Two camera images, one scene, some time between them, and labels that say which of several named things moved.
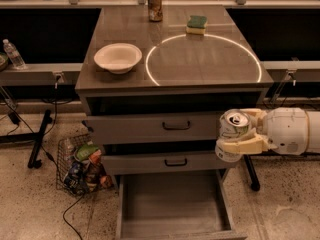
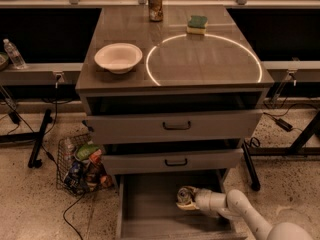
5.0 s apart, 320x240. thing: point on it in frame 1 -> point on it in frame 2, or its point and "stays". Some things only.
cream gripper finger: [251, 144] -> [189, 206]
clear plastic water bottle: [14, 55] stays
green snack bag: [84, 151] stays
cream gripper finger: [257, 116] -> [191, 187]
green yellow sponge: [196, 25] stays
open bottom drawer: [175, 206] stays
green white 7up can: [234, 123] -> [184, 195]
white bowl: [119, 58] stays
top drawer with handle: [152, 128] stays
